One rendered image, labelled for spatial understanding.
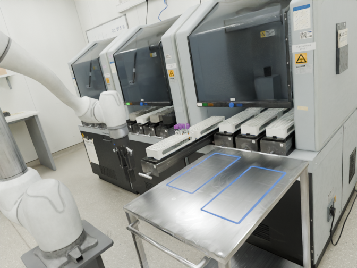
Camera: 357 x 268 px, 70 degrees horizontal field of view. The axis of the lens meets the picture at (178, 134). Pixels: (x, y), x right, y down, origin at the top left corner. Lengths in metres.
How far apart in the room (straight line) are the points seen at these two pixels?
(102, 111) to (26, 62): 0.36
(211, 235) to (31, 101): 4.20
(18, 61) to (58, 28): 4.04
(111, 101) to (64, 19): 3.99
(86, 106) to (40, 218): 0.52
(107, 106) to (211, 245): 0.71
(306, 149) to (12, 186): 1.30
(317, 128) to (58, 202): 1.15
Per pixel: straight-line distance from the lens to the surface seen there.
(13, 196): 1.12
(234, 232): 0.77
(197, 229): 0.79
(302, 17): 1.32
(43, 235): 1.01
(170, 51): 1.79
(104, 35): 4.50
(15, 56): 0.96
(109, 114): 1.15
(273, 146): 1.39
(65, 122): 4.86
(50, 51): 4.86
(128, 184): 2.69
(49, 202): 0.96
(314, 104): 1.35
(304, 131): 1.40
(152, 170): 1.34
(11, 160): 1.11
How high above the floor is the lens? 1.31
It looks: 17 degrees down
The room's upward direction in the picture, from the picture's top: 11 degrees counter-clockwise
